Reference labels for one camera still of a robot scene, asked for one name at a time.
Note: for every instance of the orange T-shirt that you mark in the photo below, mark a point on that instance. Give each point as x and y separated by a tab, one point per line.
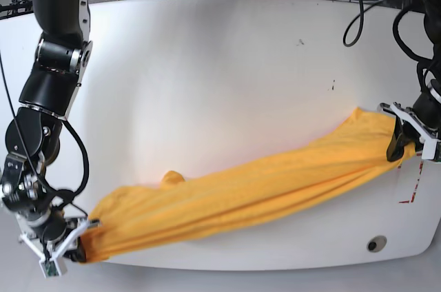
139	217

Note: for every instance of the red tape rectangle marking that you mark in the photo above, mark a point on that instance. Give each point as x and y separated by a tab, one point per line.
409	177

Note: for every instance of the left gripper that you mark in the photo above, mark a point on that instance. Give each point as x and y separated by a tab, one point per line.
408	127

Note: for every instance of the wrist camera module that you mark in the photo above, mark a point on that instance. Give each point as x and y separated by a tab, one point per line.
53	268
431	150

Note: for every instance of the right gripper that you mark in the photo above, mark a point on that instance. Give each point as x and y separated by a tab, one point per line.
45	232

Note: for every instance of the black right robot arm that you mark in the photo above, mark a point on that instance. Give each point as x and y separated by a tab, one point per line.
32	138

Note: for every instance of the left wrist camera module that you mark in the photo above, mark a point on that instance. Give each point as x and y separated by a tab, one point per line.
431	150

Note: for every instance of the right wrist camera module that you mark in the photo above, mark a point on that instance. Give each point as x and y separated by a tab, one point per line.
53	268

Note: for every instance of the right table cable grommet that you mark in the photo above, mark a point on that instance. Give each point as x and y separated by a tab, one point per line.
376	244

